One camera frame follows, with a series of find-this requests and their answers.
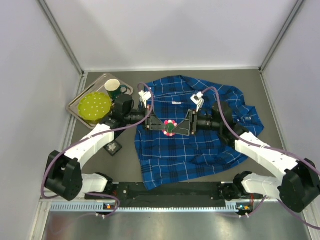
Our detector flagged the pink flower brooch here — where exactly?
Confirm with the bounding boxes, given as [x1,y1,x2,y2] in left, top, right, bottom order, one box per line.
[162,119,178,137]

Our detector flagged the silver maple leaf brooch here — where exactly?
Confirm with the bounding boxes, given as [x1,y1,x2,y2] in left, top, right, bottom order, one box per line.
[107,143,117,152]

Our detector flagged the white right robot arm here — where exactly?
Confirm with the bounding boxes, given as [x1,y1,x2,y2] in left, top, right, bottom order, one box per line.
[172,102,320,213]

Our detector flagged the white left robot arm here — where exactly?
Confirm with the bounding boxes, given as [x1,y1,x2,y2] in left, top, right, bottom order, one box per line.
[41,91,154,201]

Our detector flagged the blue plaid shirt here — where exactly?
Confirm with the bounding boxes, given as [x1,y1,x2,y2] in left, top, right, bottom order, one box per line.
[134,75,264,190]

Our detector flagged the green mug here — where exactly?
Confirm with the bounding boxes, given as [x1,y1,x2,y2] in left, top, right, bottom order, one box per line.
[104,79,128,101]

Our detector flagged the yellow-green dotted plate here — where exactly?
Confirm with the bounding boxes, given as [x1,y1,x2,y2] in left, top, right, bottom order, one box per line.
[77,92,112,126]

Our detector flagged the silver metal tray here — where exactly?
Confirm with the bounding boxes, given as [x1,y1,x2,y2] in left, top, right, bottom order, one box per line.
[65,72,135,130]

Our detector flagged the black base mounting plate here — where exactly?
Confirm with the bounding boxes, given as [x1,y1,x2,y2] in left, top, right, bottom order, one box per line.
[84,181,241,208]

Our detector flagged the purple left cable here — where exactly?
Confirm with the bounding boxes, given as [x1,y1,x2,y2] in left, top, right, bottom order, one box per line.
[41,82,155,218]

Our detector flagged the purple cable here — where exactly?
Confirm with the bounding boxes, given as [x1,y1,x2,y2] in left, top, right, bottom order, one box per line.
[199,86,320,231]
[41,82,155,218]

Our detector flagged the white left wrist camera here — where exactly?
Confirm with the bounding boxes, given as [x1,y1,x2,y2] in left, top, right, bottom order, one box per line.
[138,90,152,108]

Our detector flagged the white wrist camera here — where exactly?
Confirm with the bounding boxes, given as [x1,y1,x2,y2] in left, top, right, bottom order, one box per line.
[190,91,205,112]
[138,90,152,108]

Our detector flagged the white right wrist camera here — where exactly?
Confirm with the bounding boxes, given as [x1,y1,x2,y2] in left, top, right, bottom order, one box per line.
[190,91,205,112]

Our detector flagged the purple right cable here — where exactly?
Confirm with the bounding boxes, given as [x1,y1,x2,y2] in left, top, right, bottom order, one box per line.
[199,86,320,231]

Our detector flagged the small black frame box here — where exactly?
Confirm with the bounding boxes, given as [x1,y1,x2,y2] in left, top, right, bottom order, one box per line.
[103,140,123,157]

